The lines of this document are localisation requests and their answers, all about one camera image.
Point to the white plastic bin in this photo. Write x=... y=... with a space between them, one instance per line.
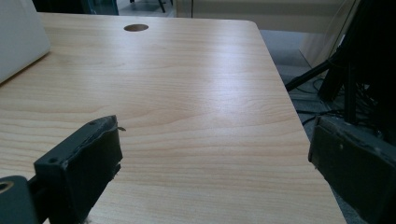
x=18 y=37

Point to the black tripod stand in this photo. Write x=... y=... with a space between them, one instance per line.
x=350 y=87

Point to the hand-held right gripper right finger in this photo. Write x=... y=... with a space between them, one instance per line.
x=358 y=168

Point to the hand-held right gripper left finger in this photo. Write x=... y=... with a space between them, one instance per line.
x=81 y=161

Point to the dark cabinet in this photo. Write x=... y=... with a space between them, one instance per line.
x=68 y=6

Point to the beige wooden furniture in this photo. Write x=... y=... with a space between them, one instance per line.
x=249 y=12

